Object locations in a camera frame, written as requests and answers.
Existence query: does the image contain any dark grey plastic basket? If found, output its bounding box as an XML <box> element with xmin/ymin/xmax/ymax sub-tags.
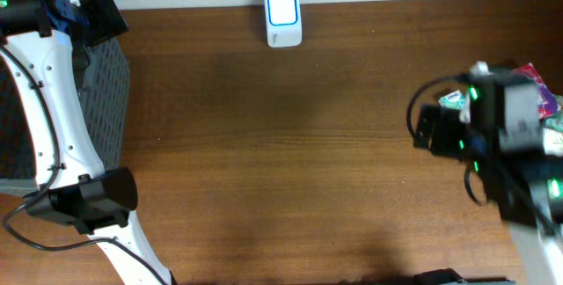
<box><xmin>1</xmin><ymin>0</ymin><xmax>131</xmax><ymax>196</ymax></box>

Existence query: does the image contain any white tube with cork cap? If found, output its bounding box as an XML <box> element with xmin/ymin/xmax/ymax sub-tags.
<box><xmin>543</xmin><ymin>128</ymin><xmax>563</xmax><ymax>157</ymax></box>

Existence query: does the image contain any mint green wipes pack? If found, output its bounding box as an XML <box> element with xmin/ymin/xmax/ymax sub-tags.
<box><xmin>542</xmin><ymin>95</ymin><xmax>563</xmax><ymax>133</ymax></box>

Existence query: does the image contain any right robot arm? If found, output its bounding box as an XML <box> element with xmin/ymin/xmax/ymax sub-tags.
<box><xmin>406</xmin><ymin>62</ymin><xmax>562</xmax><ymax>284</ymax></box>

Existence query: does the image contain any red purple pads pack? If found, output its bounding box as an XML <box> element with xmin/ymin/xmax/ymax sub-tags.
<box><xmin>512</xmin><ymin>62</ymin><xmax>560</xmax><ymax>119</ymax></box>

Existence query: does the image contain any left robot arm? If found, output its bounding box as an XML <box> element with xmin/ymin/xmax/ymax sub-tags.
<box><xmin>1</xmin><ymin>0</ymin><xmax>174</xmax><ymax>284</ymax></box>

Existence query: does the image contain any teal tissue pocket pack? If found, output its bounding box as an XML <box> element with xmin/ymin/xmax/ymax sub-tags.
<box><xmin>438</xmin><ymin>90</ymin><xmax>465</xmax><ymax>111</ymax></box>

